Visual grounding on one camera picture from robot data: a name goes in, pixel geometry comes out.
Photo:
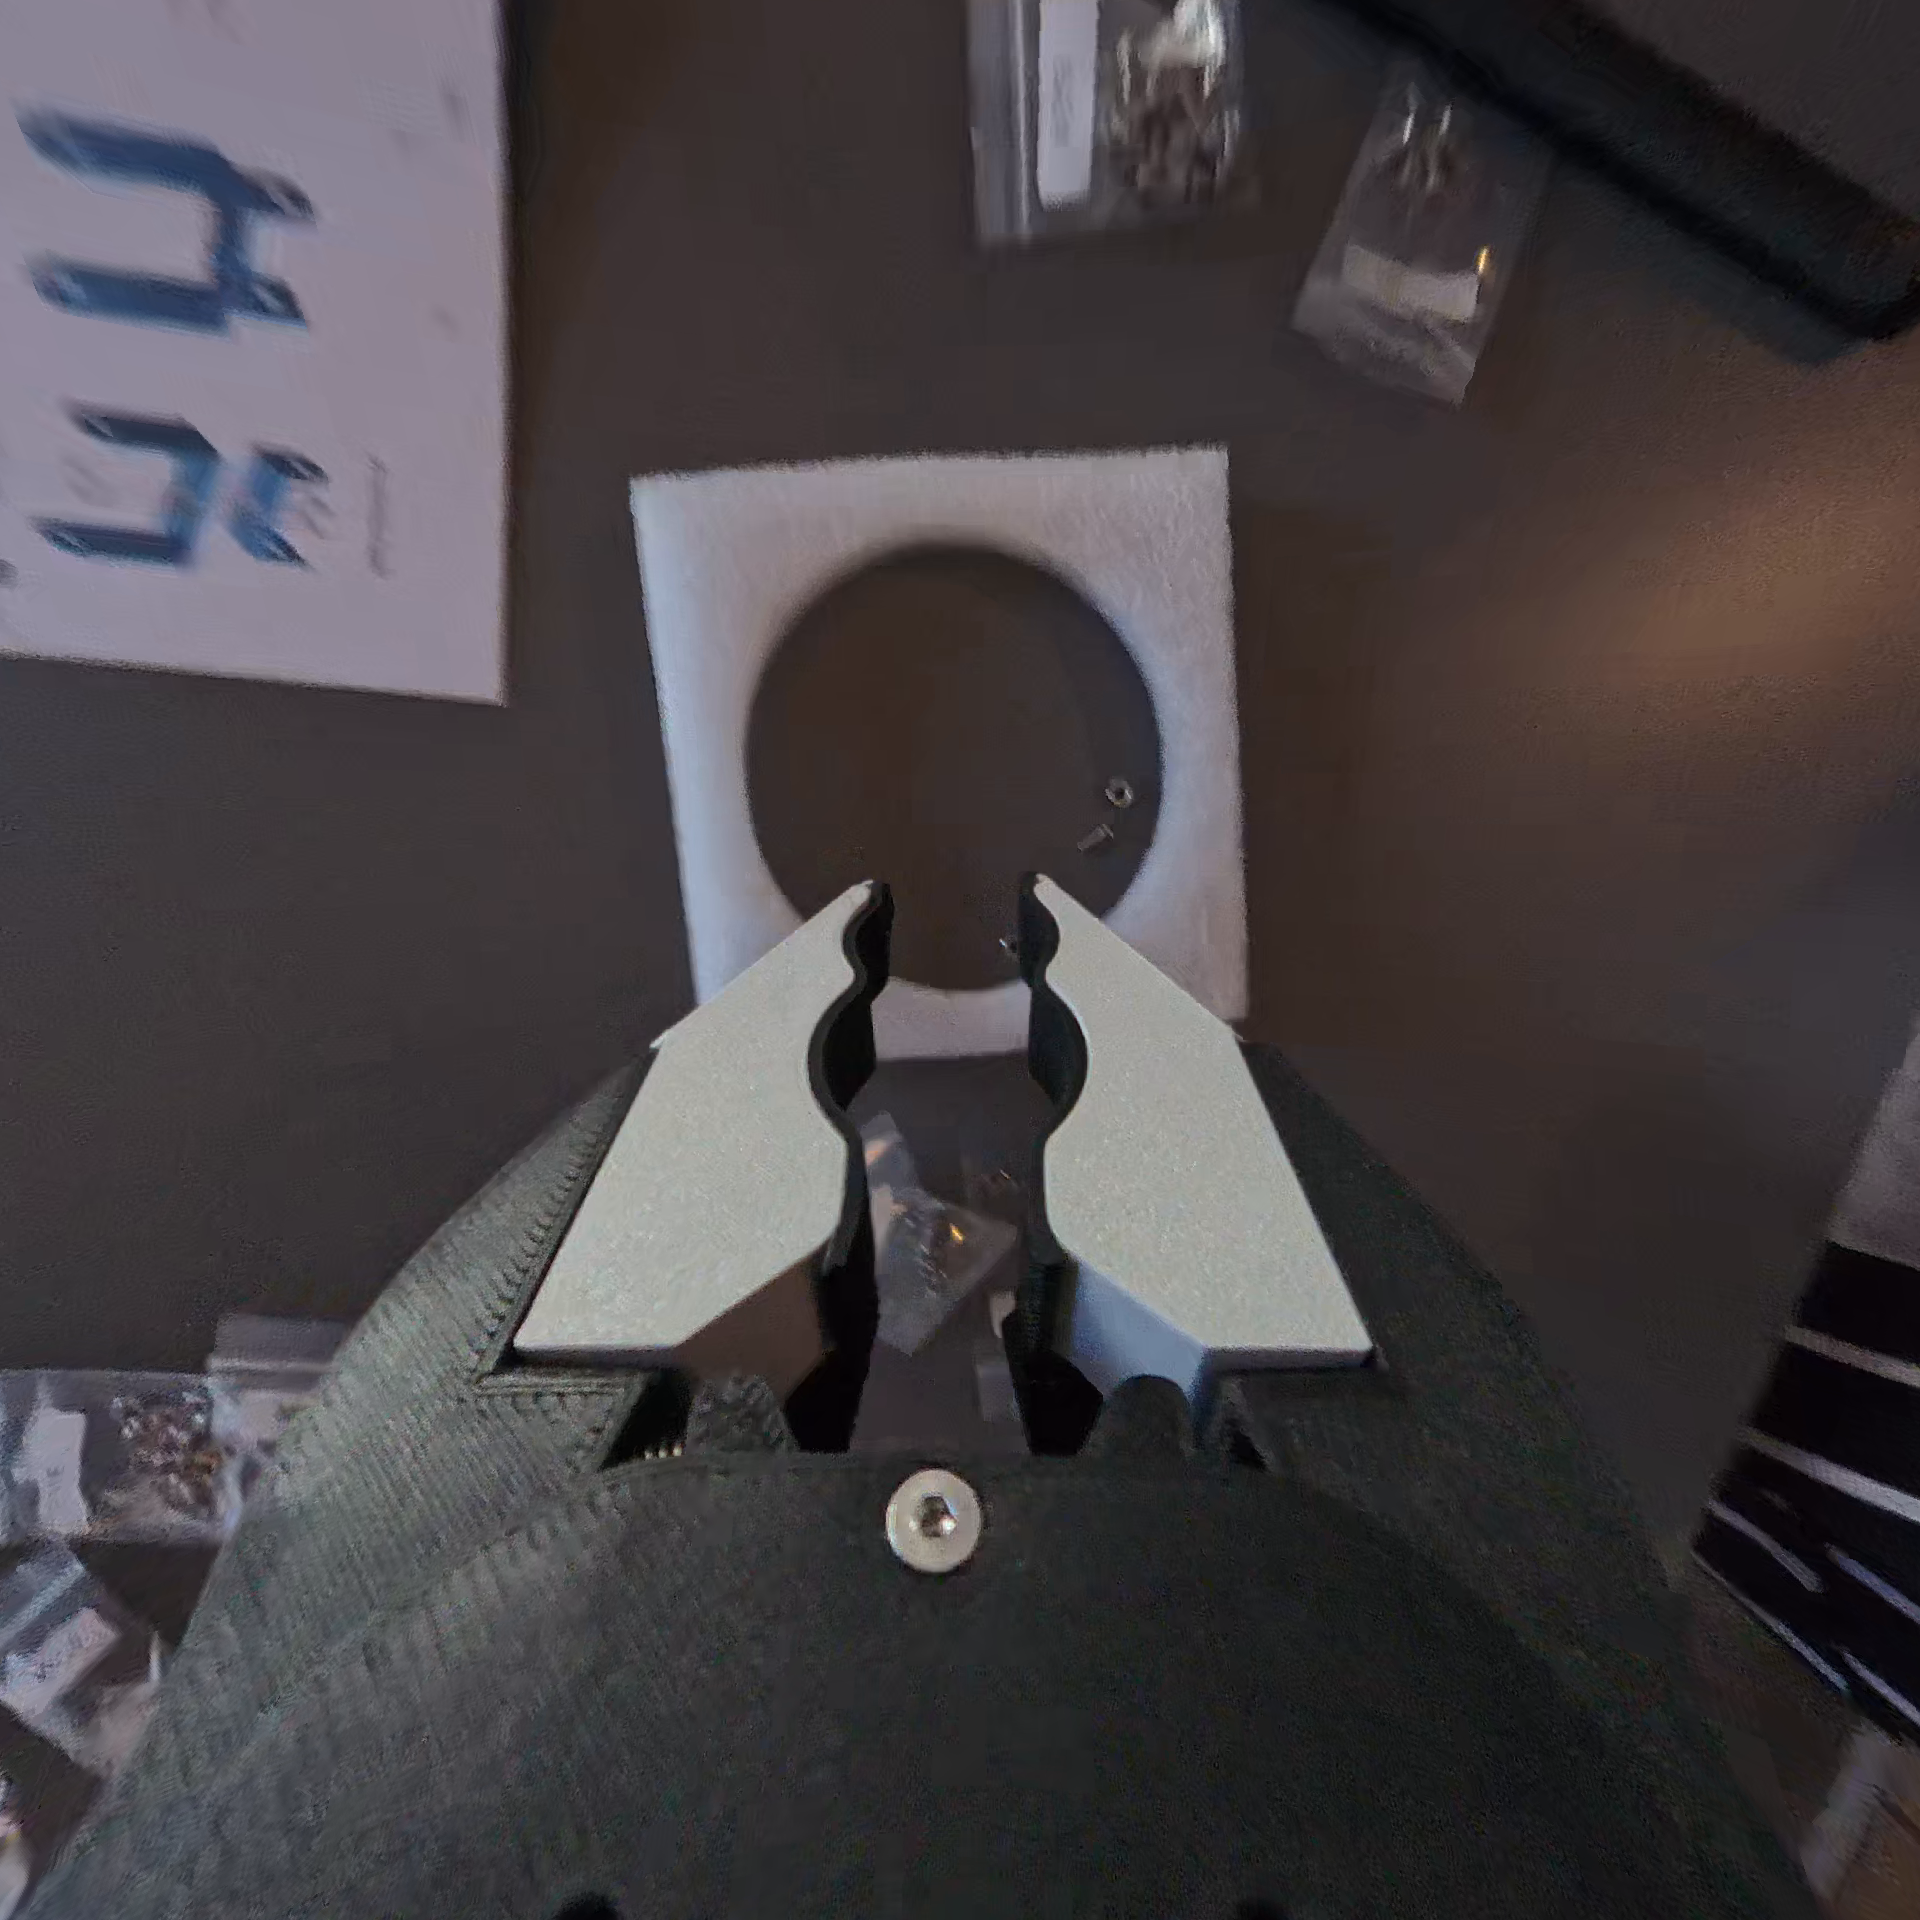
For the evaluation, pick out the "grey desk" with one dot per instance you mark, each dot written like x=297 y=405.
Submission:
x=1502 y=752

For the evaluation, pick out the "cluster of small clear bags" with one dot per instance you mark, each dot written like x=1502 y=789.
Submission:
x=133 y=1441

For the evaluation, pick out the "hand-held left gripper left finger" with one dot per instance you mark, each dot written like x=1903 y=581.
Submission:
x=706 y=1201

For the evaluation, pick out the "black electric screwdriver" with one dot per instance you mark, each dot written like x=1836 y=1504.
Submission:
x=1650 y=150

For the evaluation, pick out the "person's dark striped jacket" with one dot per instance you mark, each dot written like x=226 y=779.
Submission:
x=1829 y=1424

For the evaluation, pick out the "clear bag of screws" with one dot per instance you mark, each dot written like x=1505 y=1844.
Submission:
x=1110 y=123
x=1418 y=255

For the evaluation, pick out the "open instruction booklet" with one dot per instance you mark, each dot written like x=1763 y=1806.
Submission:
x=226 y=374

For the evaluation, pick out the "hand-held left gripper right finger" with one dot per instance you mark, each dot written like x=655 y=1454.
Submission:
x=1200 y=1201

